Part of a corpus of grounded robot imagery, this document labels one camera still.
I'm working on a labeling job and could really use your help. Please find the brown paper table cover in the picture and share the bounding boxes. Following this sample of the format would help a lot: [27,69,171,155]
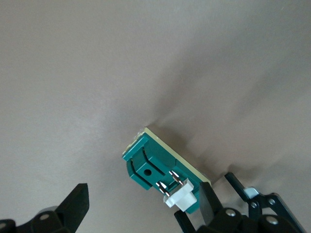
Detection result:
[0,0,311,233]

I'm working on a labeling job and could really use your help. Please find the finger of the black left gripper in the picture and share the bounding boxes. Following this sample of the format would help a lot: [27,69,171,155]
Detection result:
[224,171,289,219]
[174,210,199,233]

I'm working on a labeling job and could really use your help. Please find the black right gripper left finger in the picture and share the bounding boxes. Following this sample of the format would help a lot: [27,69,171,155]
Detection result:
[18,183,90,233]

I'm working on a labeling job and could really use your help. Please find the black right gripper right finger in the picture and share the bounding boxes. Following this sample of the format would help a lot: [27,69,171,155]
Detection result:
[198,181,259,233]

